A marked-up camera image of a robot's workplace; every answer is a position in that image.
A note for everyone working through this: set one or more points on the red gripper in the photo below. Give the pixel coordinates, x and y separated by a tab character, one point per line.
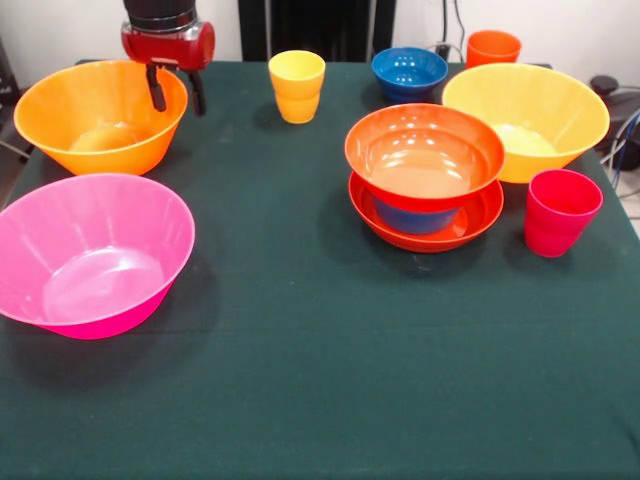
170	47

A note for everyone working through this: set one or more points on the red plastic bowl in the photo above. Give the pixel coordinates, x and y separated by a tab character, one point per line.
425	165
480	220

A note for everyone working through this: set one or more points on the light blue translucent bowl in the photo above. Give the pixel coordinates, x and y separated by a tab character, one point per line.
415	222

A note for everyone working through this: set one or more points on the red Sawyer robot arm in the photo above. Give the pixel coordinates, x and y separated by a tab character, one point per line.
160	12

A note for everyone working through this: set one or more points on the large orange plastic bowl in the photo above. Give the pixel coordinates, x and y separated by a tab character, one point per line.
575	115
70	115

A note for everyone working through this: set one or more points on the yellow plastic cup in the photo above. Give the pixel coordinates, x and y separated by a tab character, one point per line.
297	95

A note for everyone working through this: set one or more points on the large pink plastic bowl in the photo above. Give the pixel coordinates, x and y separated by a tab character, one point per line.
100	225

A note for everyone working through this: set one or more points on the dark blue plastic bowl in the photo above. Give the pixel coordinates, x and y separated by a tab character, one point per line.
407	80

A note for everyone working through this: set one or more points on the dark green tablecloth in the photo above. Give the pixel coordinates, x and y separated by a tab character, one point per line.
320	375

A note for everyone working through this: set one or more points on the orange plastic cup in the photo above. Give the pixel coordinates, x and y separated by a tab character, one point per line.
492	50

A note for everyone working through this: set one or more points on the crimson plastic cup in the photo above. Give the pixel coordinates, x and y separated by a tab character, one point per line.
555	225

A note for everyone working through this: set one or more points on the black chair base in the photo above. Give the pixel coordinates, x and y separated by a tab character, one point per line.
605	84

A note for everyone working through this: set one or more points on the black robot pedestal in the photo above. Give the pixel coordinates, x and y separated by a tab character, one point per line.
325	30

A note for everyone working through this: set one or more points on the black wall plug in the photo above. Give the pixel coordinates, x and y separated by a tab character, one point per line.
442	51

